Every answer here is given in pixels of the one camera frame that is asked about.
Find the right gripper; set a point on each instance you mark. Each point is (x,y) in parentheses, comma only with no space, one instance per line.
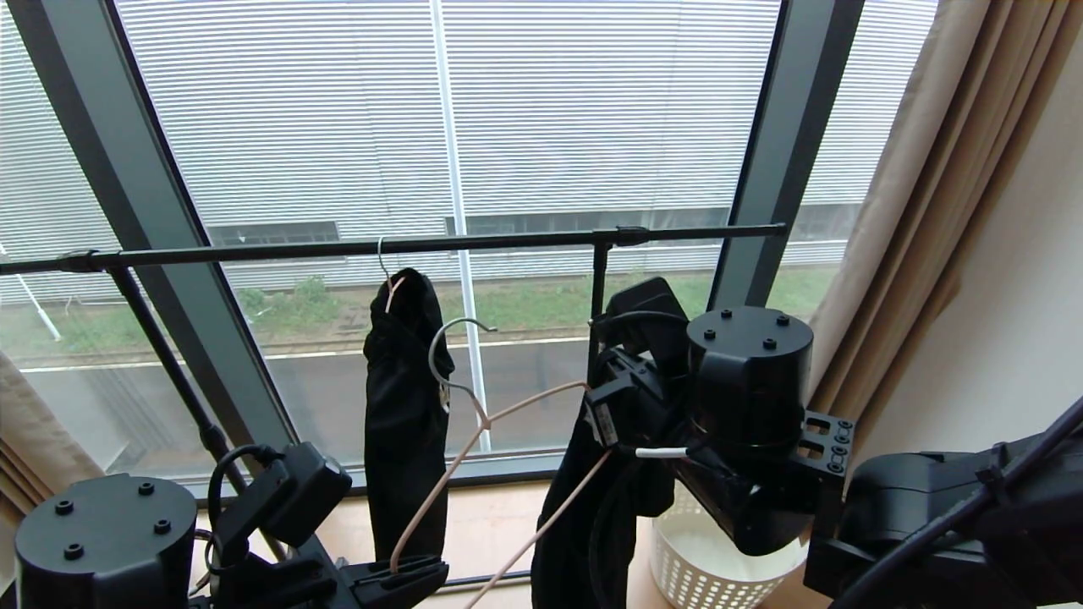
(744,499)

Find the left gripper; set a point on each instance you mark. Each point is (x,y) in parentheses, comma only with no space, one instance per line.
(288,588)

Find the black garment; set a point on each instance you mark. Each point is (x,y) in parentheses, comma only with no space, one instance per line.
(567,524)

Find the black shorts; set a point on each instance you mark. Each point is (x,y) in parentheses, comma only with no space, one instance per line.
(406,423)

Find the pink clothes hanger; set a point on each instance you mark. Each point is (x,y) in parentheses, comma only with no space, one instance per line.
(387,288)
(461,461)

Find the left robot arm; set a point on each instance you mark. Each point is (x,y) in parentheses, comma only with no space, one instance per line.
(101,550)

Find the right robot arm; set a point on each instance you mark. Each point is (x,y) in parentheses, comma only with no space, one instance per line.
(914,516)

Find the white laundry basket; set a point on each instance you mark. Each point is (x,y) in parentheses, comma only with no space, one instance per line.
(719,567)

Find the black clothes rack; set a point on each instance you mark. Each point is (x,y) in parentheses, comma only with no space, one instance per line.
(254,249)

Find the beige curtain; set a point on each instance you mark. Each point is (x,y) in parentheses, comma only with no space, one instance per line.
(34,440)
(939,186)

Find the window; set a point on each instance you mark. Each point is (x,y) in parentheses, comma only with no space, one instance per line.
(787,127)

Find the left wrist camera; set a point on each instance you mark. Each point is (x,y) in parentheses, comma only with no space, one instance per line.
(300,495)

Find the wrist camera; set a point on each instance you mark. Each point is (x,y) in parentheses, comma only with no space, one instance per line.
(643,309)
(300,495)

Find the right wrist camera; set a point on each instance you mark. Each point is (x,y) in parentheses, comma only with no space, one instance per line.
(643,309)

